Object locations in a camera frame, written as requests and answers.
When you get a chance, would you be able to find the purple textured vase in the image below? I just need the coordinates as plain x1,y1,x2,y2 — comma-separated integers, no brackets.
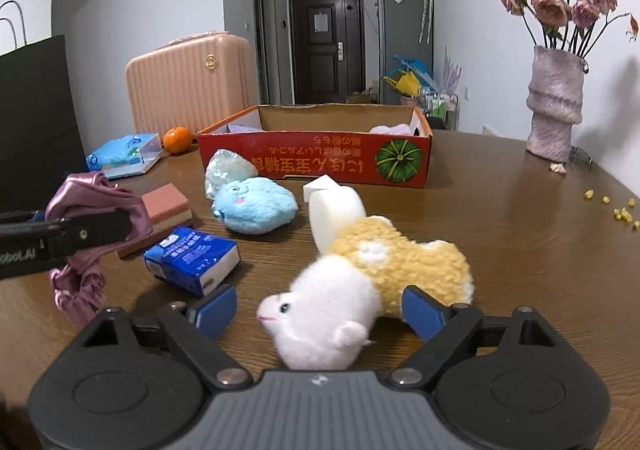
526,46,589,163

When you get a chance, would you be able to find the blue plush toy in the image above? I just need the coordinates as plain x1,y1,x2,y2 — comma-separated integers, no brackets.
212,177,298,236

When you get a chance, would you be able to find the purple satin scrunchie cloth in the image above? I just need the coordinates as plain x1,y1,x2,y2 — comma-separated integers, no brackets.
44,172,153,328

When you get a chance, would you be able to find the lavender fluffy cloth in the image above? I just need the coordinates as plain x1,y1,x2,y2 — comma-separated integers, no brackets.
369,123,413,136

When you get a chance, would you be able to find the blue wet wipes pack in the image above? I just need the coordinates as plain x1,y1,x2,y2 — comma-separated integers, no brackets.
86,133,163,181

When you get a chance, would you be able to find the black paper bag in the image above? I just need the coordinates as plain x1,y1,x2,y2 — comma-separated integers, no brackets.
0,36,87,213

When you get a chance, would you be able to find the red cardboard pumpkin box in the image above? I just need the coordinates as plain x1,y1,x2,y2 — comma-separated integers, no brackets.
198,104,433,188

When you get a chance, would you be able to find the pink ribbed suitcase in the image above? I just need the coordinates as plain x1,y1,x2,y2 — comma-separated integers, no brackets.
125,31,258,135

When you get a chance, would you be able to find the dark entrance door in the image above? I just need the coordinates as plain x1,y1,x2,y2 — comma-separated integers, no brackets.
288,0,366,105

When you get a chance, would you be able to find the white cylinder sponge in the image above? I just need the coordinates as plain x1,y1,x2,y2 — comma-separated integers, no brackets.
308,186,366,254

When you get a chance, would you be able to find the white and yellow plush toy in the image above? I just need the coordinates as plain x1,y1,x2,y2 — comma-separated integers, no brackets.
257,216,474,371

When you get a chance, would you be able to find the pink layered sponge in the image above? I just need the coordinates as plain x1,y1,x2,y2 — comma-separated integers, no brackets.
116,184,193,259

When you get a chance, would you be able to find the orange fruit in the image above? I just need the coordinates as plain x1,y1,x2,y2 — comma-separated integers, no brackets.
162,126,193,155

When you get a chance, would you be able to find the grey refrigerator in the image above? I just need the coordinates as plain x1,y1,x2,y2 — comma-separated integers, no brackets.
378,0,435,105

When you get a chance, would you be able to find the blue and yellow toy pile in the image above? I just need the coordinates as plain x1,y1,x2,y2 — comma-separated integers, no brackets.
383,55,438,98

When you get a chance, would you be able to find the fallen flower petal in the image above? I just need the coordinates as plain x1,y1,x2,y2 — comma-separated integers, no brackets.
549,163,566,175

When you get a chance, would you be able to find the wire storage cart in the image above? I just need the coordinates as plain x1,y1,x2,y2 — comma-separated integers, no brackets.
418,91,459,131

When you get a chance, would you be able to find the white wedge sponge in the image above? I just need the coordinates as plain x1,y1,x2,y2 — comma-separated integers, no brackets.
303,174,340,203

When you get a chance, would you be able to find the purple feather decoration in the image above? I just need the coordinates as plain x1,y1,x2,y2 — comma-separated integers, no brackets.
439,48,462,96

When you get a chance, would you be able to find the clear plastic bubble bag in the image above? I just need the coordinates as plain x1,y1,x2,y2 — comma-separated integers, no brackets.
205,149,258,200

